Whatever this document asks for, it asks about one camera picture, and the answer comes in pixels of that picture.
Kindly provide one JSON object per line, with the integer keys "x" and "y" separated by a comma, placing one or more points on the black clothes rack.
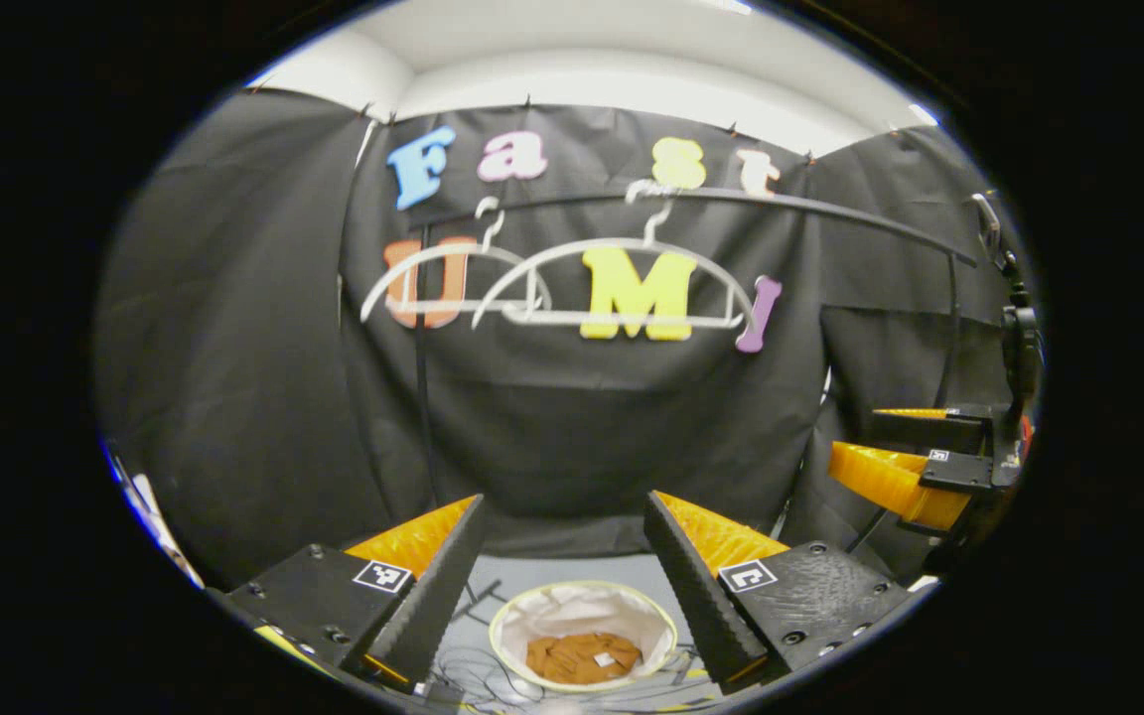
{"x": 830, "y": 211}

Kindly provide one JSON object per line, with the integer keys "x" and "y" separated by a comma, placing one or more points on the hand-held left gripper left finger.
{"x": 433, "y": 601}

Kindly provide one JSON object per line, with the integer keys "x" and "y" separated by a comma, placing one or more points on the brown jacket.
{"x": 572, "y": 660}

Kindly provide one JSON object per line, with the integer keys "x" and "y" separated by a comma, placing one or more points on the black backdrop cloth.
{"x": 234, "y": 348}

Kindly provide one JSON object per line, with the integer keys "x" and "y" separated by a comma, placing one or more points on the small ceiling light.
{"x": 924, "y": 113}

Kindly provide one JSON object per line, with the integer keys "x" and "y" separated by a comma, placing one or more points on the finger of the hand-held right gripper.
{"x": 929, "y": 427}
{"x": 880, "y": 479}

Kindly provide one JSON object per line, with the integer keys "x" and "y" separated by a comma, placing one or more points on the white plastic clothes hanger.
{"x": 463, "y": 307}
{"x": 572, "y": 318}

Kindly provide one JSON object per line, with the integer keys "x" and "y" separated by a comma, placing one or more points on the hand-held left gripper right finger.
{"x": 701, "y": 594}

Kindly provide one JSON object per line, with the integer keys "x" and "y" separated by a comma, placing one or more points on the wall poster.
{"x": 143, "y": 494}

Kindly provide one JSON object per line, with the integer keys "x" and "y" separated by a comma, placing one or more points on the white round laundry hamper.
{"x": 582, "y": 608}

